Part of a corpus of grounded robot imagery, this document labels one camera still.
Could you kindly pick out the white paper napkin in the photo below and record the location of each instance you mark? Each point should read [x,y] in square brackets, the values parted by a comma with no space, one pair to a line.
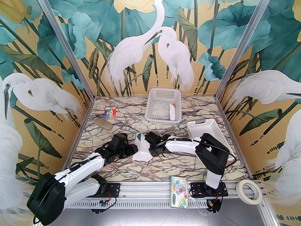
[141,152]

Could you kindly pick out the green plastic spoon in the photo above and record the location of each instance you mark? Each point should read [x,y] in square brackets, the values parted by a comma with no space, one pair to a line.
[139,136]

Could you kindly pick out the narrow white plastic basket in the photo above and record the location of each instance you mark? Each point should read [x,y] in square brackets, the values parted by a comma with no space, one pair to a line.
[207,128]

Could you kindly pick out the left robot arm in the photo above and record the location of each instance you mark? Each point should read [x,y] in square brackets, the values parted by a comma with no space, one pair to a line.
[77,173]

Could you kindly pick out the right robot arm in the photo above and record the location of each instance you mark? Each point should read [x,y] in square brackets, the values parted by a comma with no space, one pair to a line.
[211,154]

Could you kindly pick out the rolled white napkin bundle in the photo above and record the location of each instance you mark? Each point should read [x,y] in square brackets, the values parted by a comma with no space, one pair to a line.
[172,113]

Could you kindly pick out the roll of masking tape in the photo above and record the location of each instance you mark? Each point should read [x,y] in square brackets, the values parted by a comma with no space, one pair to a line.
[239,192]

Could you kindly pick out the tan glasses case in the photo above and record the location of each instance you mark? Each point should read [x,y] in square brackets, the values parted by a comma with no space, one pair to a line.
[103,123]

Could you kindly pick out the large white plastic basket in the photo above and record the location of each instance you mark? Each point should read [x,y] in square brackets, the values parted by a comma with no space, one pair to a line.
[155,113]

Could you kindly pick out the pack of coloured markers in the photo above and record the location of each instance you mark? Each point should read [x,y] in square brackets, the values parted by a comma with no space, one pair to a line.
[110,113]

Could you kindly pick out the cartoon print tissue pack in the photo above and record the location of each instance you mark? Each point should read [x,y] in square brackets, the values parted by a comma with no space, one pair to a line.
[179,192]

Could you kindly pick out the small green circuit board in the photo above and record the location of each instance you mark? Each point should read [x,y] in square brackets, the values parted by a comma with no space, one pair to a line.
[102,203]

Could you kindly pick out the perforated metal panel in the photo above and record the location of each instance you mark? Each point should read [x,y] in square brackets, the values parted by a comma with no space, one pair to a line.
[141,204]

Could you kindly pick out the yellow power connector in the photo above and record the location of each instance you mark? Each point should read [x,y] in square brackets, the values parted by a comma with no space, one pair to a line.
[211,204]

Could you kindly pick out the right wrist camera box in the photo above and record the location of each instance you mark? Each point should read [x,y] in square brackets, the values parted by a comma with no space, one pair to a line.
[150,136]

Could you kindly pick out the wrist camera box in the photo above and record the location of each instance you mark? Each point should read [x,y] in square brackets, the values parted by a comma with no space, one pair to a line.
[119,139]
[150,136]

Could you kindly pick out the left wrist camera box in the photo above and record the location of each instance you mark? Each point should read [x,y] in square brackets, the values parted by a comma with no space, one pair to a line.
[119,139]

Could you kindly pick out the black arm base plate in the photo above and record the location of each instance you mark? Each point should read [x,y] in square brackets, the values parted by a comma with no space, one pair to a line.
[114,189]
[196,189]

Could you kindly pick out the aluminium front rail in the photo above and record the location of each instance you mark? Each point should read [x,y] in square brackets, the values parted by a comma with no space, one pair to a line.
[145,189]

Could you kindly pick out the aluminium frame post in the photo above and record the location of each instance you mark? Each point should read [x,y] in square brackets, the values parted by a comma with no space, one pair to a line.
[63,42]
[244,42]

